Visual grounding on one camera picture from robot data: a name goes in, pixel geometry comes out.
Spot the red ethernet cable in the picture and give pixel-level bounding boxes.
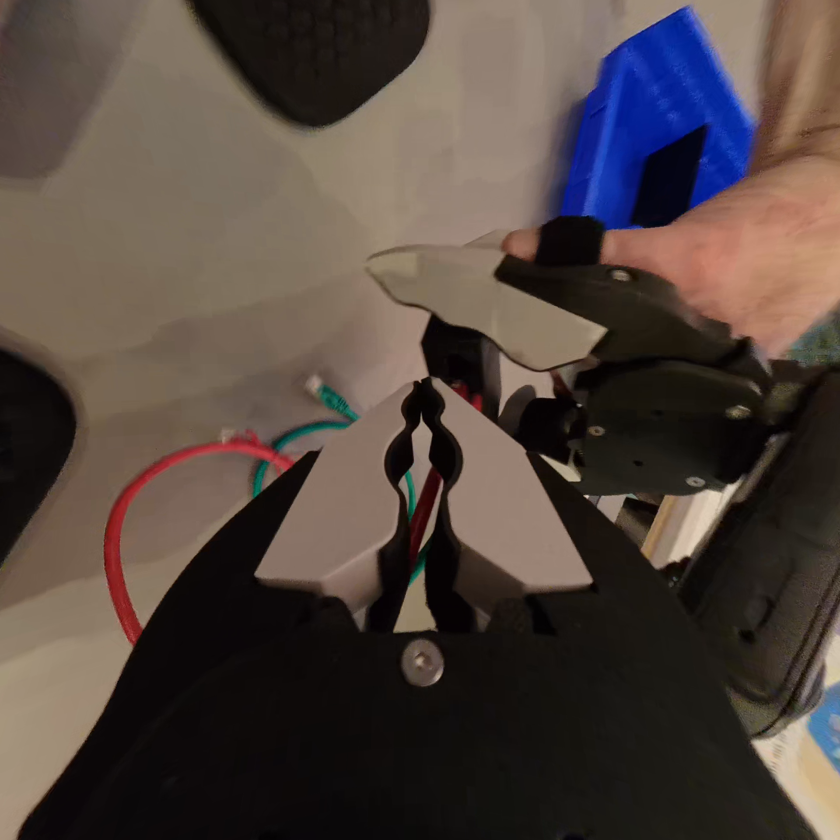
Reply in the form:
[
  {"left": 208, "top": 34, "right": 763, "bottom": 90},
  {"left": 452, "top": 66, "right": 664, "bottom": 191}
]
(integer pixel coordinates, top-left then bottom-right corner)
[{"left": 104, "top": 379, "right": 487, "bottom": 647}]

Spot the blue plastic bin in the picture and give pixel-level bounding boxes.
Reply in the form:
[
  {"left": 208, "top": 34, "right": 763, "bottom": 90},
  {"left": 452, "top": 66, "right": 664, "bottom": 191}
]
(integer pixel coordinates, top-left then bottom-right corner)
[{"left": 558, "top": 5, "right": 759, "bottom": 231}]

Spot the person's left forearm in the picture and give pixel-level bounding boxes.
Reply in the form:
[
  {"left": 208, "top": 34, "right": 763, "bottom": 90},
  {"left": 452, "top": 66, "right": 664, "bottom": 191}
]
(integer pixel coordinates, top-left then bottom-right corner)
[{"left": 748, "top": 0, "right": 840, "bottom": 172}]

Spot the person's left hand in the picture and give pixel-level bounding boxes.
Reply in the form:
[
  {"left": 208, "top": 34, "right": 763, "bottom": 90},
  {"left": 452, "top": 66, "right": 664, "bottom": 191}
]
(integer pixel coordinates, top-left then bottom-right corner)
[{"left": 500, "top": 154, "right": 840, "bottom": 358}]

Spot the black mesh pad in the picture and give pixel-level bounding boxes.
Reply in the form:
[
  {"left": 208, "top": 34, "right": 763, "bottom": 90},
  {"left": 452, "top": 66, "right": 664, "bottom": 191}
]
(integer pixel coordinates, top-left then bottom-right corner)
[
  {"left": 0, "top": 348, "right": 77, "bottom": 567},
  {"left": 187, "top": 0, "right": 432, "bottom": 129}
]

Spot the green ethernet cable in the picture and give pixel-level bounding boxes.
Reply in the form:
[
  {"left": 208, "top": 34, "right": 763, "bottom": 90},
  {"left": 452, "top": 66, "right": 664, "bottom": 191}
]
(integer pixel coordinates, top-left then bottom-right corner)
[{"left": 252, "top": 374, "right": 427, "bottom": 585}]

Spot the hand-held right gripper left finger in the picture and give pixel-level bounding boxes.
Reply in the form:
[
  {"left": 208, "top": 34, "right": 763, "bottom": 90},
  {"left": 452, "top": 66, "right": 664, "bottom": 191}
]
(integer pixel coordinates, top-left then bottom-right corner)
[{"left": 255, "top": 379, "right": 427, "bottom": 632}]

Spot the black ethernet port block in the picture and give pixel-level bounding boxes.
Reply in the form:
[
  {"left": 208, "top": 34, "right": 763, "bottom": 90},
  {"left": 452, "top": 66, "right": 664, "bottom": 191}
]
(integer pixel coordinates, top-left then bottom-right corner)
[{"left": 420, "top": 315, "right": 503, "bottom": 421}]

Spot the printed instruction sheet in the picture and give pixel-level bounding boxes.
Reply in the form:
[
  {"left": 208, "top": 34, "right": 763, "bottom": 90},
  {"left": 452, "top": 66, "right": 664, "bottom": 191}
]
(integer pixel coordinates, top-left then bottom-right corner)
[{"left": 751, "top": 682, "right": 840, "bottom": 808}]

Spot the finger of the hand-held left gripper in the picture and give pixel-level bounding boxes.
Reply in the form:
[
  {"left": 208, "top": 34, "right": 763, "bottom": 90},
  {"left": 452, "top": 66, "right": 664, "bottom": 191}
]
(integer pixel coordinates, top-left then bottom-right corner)
[{"left": 365, "top": 228, "right": 609, "bottom": 373}]

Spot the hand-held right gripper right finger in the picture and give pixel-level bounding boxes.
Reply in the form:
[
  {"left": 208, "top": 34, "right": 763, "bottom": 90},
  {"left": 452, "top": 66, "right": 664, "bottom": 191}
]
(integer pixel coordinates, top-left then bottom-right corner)
[{"left": 423, "top": 378, "right": 596, "bottom": 632}]

